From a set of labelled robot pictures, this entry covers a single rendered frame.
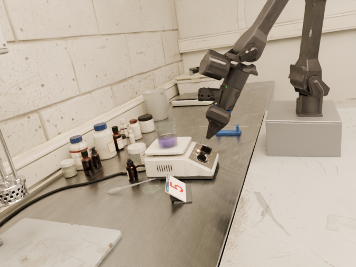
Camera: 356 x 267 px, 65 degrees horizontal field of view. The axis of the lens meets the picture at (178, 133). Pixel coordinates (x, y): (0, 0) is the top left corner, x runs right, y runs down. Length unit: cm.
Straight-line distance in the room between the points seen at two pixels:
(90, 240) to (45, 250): 9
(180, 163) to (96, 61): 72
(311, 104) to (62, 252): 74
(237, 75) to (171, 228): 41
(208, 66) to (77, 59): 67
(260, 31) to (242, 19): 140
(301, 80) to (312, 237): 43
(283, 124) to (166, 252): 50
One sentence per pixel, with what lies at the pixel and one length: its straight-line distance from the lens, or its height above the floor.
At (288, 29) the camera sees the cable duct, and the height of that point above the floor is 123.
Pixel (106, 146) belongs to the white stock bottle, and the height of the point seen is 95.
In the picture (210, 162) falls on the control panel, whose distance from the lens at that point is 82.
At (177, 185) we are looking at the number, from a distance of 75.
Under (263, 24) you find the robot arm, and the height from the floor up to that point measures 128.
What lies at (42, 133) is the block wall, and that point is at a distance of 108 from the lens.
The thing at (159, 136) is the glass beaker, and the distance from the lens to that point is 80.
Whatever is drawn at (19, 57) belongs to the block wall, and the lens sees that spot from 106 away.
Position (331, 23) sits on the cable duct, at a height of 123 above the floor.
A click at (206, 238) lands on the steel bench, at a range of 60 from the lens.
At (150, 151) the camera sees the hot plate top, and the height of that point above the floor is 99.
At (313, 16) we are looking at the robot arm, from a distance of 86.
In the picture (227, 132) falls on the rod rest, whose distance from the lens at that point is 112.
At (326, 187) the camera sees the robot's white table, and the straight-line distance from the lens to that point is 76.
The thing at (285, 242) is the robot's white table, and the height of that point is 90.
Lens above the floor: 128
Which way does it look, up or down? 18 degrees down
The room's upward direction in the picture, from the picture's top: 9 degrees counter-clockwise
